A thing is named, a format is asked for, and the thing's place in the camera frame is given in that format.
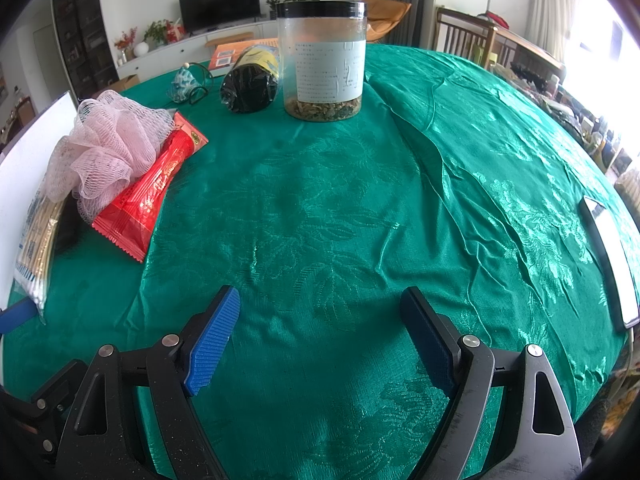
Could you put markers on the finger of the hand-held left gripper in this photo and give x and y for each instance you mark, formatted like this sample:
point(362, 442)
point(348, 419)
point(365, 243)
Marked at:
point(40, 417)
point(15, 316)

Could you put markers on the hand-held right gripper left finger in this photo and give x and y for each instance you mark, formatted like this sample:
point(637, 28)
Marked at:
point(215, 330)

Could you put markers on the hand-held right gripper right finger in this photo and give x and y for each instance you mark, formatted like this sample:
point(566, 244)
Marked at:
point(432, 345)

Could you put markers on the clear jar with black lid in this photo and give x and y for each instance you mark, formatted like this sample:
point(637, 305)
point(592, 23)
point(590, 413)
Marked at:
point(320, 60)

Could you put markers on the pack of cotton swabs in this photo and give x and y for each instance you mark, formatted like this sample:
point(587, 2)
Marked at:
point(35, 250)

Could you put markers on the white board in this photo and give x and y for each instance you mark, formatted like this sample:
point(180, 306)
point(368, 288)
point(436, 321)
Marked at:
point(25, 170)

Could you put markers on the red snack packet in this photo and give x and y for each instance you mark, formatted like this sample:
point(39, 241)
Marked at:
point(145, 200)

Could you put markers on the green patterned tablecloth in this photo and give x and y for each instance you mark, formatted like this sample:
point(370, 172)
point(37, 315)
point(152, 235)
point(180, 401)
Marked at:
point(325, 210)

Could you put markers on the pink mesh bath sponge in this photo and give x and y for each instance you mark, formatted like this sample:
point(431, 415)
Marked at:
point(105, 145)

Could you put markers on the smartphone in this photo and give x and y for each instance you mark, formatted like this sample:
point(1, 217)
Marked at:
point(612, 260)

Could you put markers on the teal ceramic figurine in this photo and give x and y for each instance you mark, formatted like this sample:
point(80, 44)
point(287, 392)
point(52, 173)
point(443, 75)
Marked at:
point(184, 85)

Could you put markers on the black roll with yellow label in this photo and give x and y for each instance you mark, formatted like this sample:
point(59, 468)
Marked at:
point(250, 85)

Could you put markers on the cardboard box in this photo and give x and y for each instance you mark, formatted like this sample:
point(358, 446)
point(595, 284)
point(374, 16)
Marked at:
point(125, 82)

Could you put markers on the orange book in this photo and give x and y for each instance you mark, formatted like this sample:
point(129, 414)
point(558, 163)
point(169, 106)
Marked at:
point(227, 55)

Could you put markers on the white TV cabinet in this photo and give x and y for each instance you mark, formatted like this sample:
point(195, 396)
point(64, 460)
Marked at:
point(165, 52)

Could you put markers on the white round vase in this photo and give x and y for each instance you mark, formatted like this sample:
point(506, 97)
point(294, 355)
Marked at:
point(141, 49)

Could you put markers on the vase with red flowers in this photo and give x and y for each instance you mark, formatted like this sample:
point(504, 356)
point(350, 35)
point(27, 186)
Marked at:
point(124, 42)

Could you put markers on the dark display shelf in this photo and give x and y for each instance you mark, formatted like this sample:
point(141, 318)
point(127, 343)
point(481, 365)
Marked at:
point(82, 25)

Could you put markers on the potted plant with red ornaments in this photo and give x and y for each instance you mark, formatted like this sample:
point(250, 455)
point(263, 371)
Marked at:
point(159, 30)

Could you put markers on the cluttered wooden side table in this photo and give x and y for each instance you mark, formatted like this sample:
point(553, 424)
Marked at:
point(535, 55)

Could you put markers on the wooden chair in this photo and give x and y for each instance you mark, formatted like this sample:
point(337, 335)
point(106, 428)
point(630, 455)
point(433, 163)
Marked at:
point(462, 35)

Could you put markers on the black television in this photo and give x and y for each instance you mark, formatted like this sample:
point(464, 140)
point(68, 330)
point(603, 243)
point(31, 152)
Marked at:
point(220, 5)

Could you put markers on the small potted plant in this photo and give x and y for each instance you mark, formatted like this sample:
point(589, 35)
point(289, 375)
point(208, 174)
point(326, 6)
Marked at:
point(272, 5)

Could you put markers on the red garment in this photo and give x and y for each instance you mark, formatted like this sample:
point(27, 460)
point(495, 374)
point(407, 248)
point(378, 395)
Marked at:
point(495, 18)

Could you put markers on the orange lounge chair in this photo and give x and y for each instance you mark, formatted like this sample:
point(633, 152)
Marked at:
point(385, 15)

